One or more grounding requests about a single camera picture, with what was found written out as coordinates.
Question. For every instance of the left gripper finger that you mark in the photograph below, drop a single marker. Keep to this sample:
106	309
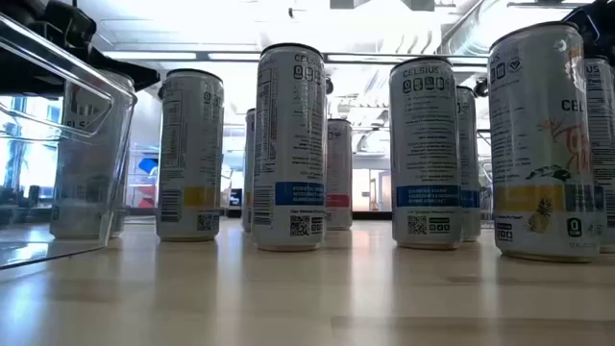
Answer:
125	77

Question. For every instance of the white Celsius can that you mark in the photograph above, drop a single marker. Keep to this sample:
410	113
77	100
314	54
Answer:
603	144

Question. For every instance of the clear plastic bin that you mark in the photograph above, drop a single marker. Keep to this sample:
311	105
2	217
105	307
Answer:
19	230

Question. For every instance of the red-band Celsius can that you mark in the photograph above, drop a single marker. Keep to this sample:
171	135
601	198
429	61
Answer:
339	168

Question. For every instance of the long ceiling light strip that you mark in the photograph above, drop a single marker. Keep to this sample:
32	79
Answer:
154	56

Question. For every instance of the black ceiling spotlight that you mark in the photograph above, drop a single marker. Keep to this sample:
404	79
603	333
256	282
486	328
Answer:
480	87
329	85
161	90

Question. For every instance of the silver ventilation duct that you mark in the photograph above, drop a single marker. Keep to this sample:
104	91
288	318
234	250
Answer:
480	29

